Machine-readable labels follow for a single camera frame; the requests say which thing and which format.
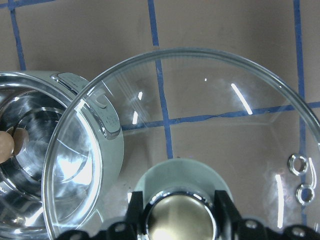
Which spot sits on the glass pot lid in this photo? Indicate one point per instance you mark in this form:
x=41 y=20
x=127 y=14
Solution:
x=198 y=120

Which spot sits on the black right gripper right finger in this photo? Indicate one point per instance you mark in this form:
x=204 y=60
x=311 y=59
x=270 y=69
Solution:
x=226 y=214

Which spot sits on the pale green cooking pot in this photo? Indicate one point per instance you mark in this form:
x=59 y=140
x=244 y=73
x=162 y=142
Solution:
x=68 y=152

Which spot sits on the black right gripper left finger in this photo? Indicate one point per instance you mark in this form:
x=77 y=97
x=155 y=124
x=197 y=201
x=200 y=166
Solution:
x=134 y=216

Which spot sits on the brown egg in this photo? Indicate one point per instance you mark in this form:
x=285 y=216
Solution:
x=7 y=146

